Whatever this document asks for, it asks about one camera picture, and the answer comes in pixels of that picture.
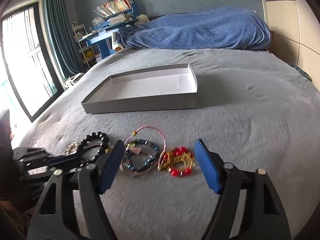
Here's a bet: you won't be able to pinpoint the black bead bracelet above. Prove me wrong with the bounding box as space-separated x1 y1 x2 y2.
78 131 111 163

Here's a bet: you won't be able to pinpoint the red bead gold chain bracelet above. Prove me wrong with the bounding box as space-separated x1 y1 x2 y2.
157 146 196 177

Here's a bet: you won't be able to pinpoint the blue bead bracelet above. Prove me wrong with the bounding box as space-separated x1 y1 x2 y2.
120 139 161 177

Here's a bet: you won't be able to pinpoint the pink cord bracelet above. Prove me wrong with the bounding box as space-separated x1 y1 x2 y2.
124 126 168 167

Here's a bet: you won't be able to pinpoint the grey bed sheet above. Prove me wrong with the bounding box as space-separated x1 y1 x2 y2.
20 49 319 239

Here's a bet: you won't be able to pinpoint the black framed window door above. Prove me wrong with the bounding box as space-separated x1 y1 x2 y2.
1 2 63 122

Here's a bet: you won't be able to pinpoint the grey shallow cardboard tray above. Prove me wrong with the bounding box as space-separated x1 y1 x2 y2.
81 64 198 114

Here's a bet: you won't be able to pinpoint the teal curtain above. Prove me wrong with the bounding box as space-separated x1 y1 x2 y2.
43 0 85 79

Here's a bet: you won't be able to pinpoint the blue desk with shelf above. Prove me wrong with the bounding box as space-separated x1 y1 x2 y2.
80 3 138 59

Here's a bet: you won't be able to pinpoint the blue blanket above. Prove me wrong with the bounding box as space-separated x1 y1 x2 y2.
113 7 272 50

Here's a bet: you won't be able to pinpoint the white plush toy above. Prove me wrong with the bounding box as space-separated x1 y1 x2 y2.
134 14 150 25

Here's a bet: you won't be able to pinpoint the row of books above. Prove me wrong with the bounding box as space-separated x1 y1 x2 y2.
93 0 134 18

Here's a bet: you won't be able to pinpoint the beige wardrobe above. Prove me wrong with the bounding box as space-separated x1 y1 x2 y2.
262 0 319 88

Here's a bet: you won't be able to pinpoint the white wire rack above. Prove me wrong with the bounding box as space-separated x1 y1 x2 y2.
72 22 97 70

